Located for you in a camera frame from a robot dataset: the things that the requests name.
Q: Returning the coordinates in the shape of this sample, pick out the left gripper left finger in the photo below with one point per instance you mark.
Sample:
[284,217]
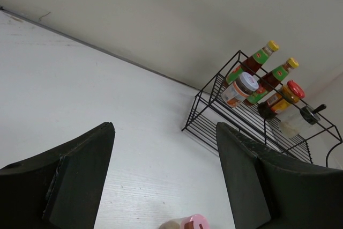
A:
[61,187]

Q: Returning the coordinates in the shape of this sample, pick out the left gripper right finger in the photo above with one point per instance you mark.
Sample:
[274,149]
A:
[267,189]

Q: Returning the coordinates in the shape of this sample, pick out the black cap spice shaker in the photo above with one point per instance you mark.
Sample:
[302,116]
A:
[300,121]

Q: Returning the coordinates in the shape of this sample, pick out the pink cap spice shaker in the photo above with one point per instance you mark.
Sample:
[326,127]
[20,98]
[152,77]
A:
[195,221]

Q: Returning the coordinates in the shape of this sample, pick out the red lid dark jar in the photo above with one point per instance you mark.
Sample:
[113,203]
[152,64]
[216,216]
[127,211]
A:
[288,94]

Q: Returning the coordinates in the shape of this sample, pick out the red green sauce bottle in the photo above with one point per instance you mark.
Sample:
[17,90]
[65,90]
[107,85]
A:
[271,80]

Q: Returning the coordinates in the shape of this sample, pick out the white lid glass jar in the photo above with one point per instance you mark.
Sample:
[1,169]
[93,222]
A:
[241,88]

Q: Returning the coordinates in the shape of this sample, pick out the green label sauce bottle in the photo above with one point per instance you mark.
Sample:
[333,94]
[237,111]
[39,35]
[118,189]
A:
[252,64]

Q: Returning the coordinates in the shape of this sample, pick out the black wire rack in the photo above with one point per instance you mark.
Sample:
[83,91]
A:
[209,108]

